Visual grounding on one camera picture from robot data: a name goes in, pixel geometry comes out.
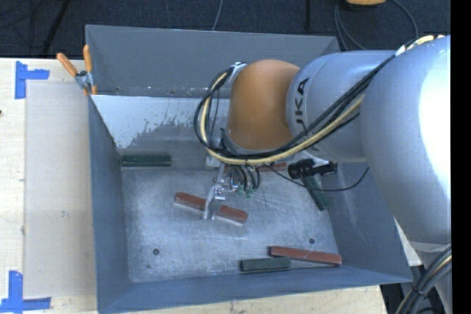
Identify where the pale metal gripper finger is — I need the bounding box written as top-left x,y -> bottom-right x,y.
200,192 -> 212,221
208,185 -> 226,221

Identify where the red-brown flat block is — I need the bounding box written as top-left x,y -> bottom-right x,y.
268,245 -> 343,267
173,191 -> 249,226

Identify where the grey metal bin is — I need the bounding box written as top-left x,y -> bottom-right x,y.
84,24 -> 413,314

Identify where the dark green flat block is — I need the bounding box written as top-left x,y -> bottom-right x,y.
121,154 -> 173,168
239,256 -> 292,274
303,174 -> 330,212

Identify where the black cylinder on white bracket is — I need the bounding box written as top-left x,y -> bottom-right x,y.
288,157 -> 339,181

